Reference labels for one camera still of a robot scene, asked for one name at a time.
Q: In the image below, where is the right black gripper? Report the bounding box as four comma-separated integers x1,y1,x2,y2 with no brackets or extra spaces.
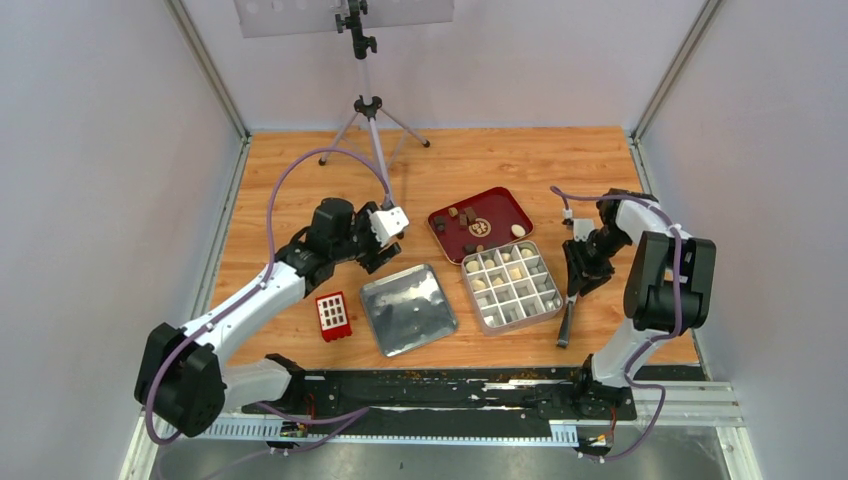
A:
563,224,630,297

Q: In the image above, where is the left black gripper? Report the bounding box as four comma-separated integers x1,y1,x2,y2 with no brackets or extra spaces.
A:
332,202,402,275

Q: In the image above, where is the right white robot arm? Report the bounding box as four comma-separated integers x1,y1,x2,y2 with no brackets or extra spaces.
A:
552,188,717,418

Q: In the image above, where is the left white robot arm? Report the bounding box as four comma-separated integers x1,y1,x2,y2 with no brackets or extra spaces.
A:
133,198,409,437

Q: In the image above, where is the red small box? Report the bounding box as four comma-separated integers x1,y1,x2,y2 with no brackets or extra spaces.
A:
315,291,353,342

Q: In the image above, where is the silver tin lid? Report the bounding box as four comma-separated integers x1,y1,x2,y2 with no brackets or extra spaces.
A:
359,264,459,358

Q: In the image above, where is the silver compartment tin box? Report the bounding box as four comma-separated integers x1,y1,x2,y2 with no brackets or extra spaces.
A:
460,240,565,336

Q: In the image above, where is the red lacquer tray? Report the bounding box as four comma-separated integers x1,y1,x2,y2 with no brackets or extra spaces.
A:
427,186,534,265

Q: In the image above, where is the grey tripod stand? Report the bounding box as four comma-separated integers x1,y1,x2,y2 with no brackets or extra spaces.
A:
318,1,431,209

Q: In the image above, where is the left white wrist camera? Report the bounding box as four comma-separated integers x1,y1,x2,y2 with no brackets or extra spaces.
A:
369,206,410,247

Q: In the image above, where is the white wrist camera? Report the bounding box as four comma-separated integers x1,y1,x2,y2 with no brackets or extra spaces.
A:
571,218,596,242
369,206,410,247

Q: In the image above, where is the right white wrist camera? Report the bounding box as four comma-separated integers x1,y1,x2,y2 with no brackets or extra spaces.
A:
571,218,596,242

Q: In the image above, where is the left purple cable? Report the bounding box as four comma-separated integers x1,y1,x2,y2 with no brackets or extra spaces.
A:
144,146,396,446

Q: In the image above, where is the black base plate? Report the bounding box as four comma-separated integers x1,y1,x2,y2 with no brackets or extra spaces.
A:
243,367,637,438

